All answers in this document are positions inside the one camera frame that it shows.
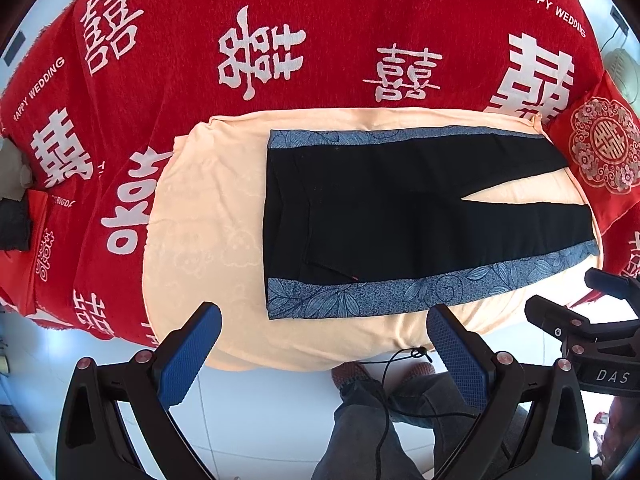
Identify operator grey trousers legs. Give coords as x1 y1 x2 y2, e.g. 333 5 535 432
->
312 361 480 480

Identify red wedding sofa blanket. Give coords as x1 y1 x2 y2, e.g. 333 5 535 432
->
1 0 639 344

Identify red embroidered pillow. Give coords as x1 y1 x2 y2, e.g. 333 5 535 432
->
547 73 639 233

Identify black pants with blue trim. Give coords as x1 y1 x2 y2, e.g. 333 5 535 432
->
262 126 599 320

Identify black cable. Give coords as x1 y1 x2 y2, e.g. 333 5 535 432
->
368 344 482 480

